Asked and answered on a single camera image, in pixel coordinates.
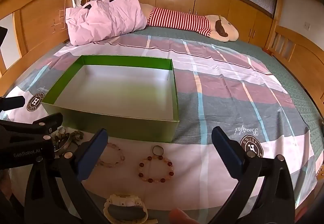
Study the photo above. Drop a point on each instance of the pink pillow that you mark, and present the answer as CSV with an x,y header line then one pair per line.
x,y
106,21

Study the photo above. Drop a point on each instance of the green cardboard box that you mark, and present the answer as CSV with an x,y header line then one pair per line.
x,y
114,122

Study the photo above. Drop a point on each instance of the wooden footboard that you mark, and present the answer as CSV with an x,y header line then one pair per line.
x,y
298,54

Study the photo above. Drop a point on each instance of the silver bangle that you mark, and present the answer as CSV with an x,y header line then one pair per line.
x,y
63,146

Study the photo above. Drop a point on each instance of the person's right hand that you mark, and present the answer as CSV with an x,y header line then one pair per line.
x,y
182,217

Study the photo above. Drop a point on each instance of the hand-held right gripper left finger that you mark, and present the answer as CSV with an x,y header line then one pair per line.
x,y
92,153

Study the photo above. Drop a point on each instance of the printed plaid bed sheet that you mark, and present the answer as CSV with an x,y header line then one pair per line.
x,y
227,82

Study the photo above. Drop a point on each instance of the wooden headboard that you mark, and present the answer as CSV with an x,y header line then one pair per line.
x,y
38,19

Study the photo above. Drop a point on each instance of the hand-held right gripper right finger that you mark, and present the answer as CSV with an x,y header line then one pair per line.
x,y
227,148

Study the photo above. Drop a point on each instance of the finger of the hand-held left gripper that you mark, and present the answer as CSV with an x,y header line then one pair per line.
x,y
48,121
12,103

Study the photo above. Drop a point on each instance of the plush toy with striped shirt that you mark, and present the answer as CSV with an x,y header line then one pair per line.
x,y
177,20

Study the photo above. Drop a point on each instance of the white watch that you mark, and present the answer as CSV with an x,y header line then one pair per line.
x,y
111,201

